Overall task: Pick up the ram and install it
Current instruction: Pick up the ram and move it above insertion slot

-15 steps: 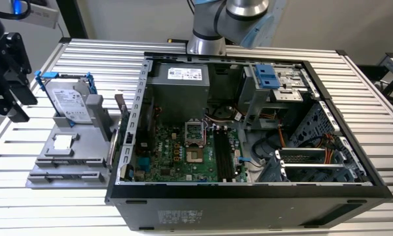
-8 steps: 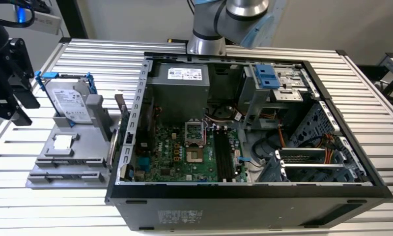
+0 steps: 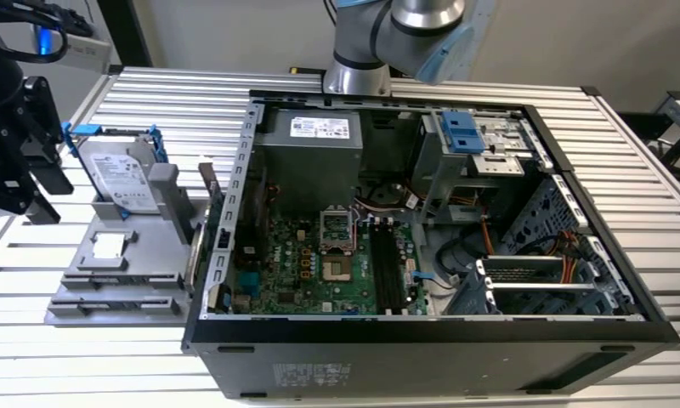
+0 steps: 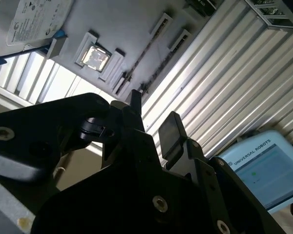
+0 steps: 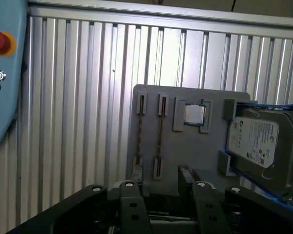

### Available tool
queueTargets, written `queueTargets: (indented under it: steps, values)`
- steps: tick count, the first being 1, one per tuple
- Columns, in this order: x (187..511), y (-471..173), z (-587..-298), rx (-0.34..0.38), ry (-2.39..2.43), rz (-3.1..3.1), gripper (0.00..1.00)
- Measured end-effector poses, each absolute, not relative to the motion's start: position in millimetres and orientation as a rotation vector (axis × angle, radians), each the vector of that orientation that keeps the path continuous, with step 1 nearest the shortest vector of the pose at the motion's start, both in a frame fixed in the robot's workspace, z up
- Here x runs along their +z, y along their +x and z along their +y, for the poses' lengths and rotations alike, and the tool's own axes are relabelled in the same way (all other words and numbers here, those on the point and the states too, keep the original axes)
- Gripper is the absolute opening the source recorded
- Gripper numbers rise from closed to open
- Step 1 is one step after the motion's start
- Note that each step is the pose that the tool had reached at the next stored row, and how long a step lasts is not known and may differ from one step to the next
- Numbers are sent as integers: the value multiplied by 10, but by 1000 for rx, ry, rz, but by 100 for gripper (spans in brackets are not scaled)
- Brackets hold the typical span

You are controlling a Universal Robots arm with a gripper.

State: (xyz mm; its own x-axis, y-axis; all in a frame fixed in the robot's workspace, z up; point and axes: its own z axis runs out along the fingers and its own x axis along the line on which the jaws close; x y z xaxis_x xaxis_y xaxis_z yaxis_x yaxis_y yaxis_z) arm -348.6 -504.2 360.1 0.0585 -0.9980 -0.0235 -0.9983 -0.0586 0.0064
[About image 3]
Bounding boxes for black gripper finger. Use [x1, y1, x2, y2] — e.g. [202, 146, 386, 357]
[0, 127, 61, 225]
[15, 76, 74, 196]

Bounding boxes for hard disk in blue carrier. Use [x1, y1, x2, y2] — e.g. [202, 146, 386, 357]
[59, 121, 169, 220]

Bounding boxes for silver CPU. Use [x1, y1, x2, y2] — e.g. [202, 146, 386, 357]
[92, 235, 126, 258]

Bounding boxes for black pillar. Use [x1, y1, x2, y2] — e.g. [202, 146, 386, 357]
[98, 0, 154, 69]

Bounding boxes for grey parts rack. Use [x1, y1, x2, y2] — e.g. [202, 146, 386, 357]
[43, 163, 205, 327]

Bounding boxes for green graphics card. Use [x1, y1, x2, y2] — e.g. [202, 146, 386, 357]
[184, 161, 228, 298]

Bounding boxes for black case fan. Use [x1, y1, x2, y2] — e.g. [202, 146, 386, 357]
[236, 167, 270, 260]

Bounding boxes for grey power supply unit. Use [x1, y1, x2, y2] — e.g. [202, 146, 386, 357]
[253, 108, 365, 213]

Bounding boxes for blue expansion slot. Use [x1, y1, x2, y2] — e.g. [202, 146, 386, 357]
[237, 273, 261, 298]

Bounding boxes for green motherboard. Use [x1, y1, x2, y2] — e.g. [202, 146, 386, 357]
[225, 207, 432, 316]

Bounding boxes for metal socket cover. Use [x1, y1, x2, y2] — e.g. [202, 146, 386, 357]
[318, 206, 358, 252]

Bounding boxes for locking lever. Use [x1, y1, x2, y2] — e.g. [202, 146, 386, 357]
[350, 210, 374, 252]

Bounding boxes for CPU socket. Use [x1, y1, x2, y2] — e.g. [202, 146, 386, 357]
[321, 252, 357, 282]

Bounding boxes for blue drive bay latch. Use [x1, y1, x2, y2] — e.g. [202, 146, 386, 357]
[438, 110, 482, 155]

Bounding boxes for black open PC case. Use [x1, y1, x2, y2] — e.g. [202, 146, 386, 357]
[180, 87, 680, 400]

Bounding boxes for grey disk bay cage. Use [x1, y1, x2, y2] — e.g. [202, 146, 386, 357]
[446, 254, 624, 316]

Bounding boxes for metal slat side table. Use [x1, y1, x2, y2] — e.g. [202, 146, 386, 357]
[651, 91, 680, 188]

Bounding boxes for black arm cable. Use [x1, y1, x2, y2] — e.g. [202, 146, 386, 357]
[0, 0, 97, 65]

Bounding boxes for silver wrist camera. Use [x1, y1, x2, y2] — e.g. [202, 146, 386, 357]
[33, 23, 113, 72]

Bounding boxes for black wire loop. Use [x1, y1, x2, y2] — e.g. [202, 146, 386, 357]
[433, 235, 482, 285]

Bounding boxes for orange wire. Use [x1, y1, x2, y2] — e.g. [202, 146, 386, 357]
[478, 214, 494, 258]

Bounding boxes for orange yellow power wires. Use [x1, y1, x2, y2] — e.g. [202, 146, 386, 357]
[557, 231, 585, 284]

